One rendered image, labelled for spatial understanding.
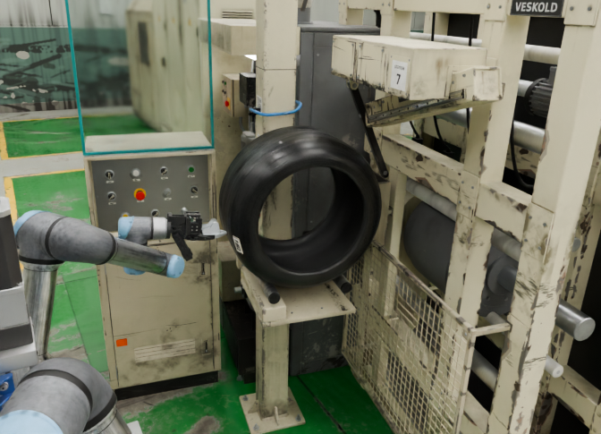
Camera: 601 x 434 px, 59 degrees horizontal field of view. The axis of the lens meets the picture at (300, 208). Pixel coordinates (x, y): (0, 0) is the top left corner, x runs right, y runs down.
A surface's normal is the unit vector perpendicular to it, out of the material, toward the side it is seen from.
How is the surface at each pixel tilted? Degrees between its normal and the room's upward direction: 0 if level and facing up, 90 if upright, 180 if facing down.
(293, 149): 45
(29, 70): 90
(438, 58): 90
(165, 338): 90
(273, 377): 90
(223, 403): 0
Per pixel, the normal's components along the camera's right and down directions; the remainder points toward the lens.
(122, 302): 0.32, 0.35
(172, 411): 0.03, -0.93
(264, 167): -0.22, -0.25
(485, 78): 0.32, 0.04
